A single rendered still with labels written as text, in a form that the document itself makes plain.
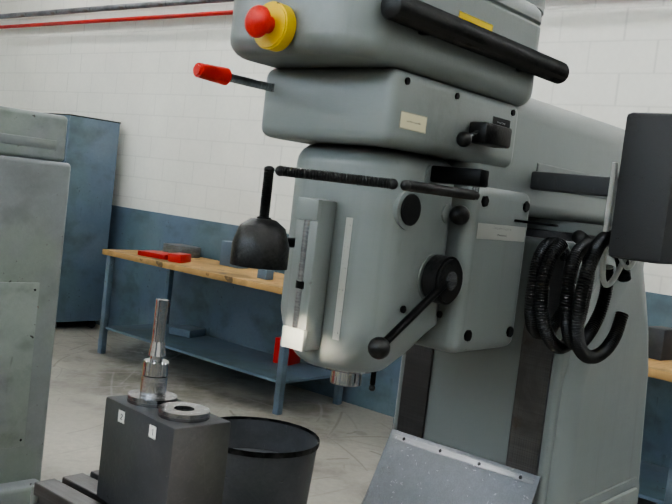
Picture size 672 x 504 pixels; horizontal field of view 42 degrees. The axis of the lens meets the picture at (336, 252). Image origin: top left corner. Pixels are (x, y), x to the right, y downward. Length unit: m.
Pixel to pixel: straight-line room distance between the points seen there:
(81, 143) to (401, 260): 7.40
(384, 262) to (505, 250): 0.28
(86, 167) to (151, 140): 0.65
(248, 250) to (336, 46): 0.27
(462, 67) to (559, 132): 0.36
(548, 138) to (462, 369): 0.45
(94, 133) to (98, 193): 0.57
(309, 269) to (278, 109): 0.24
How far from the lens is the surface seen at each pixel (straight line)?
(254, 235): 1.07
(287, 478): 3.26
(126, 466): 1.63
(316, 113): 1.22
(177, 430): 1.50
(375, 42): 1.10
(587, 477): 1.69
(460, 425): 1.66
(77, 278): 8.64
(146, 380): 1.63
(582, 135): 1.64
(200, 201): 7.94
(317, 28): 1.11
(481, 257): 1.35
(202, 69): 1.18
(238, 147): 7.64
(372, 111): 1.15
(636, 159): 1.32
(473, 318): 1.36
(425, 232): 1.26
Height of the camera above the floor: 1.56
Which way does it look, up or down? 4 degrees down
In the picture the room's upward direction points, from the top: 7 degrees clockwise
